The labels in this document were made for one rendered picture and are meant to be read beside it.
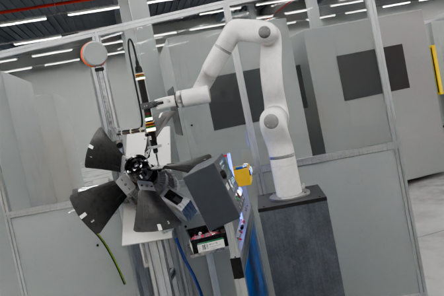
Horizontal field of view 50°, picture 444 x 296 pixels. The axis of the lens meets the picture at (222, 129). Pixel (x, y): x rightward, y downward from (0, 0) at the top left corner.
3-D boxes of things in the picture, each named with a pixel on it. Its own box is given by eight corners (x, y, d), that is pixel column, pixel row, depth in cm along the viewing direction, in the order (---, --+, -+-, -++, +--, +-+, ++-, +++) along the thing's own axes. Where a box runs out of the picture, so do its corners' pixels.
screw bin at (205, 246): (188, 244, 227) (185, 229, 227) (222, 235, 230) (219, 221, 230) (193, 256, 206) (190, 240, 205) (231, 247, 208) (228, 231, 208)
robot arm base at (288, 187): (302, 188, 235) (296, 151, 234) (315, 194, 216) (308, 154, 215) (265, 197, 232) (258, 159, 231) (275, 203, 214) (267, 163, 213)
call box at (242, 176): (235, 185, 270) (232, 166, 269) (253, 182, 268) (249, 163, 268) (233, 190, 254) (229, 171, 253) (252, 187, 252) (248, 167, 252)
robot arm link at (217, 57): (217, 42, 236) (186, 95, 243) (214, 43, 220) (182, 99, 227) (232, 51, 236) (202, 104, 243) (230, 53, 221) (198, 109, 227)
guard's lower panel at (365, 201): (36, 346, 329) (8, 218, 324) (425, 290, 298) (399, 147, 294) (34, 349, 326) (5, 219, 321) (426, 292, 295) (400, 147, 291)
